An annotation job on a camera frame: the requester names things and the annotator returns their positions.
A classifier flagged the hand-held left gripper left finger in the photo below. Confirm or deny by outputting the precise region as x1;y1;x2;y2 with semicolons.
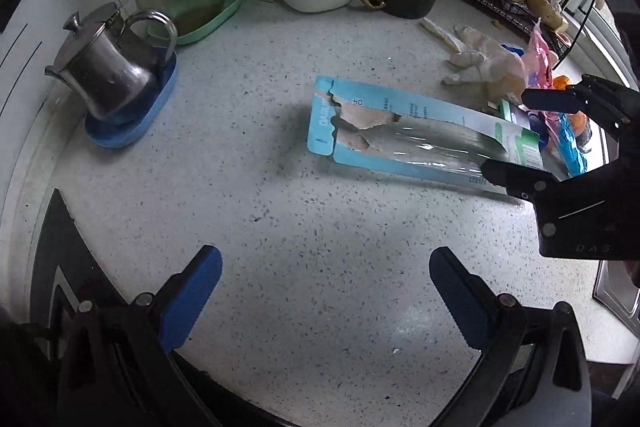
57;245;223;427

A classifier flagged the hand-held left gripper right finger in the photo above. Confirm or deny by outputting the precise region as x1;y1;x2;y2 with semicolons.
429;247;593;427

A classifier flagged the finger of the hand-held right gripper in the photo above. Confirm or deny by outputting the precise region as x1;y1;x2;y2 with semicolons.
522;75;640;130
480;158;564;208

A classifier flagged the orange plastic bag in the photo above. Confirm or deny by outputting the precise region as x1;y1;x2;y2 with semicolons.
552;76;592;142

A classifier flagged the blue torn blister package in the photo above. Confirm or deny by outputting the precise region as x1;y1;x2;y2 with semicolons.
306;75;523;202

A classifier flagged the pink plastic wrapper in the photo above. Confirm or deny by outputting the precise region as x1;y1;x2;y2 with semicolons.
527;22;560;88

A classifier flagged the blue plastic packet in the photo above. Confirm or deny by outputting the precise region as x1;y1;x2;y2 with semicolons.
530;112;590;175

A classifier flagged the white rubber glove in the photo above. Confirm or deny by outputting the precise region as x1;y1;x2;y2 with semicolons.
442;25;527;96

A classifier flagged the steel sink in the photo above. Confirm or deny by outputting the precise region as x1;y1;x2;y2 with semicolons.
592;257;640;323

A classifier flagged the blue plastic tray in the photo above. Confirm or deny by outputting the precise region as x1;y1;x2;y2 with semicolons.
84;52;179;149

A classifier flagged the steel teapot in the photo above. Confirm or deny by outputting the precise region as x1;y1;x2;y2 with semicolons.
44;2;179;122

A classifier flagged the green plastic tray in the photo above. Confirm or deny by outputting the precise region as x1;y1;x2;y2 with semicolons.
175;0;245;46

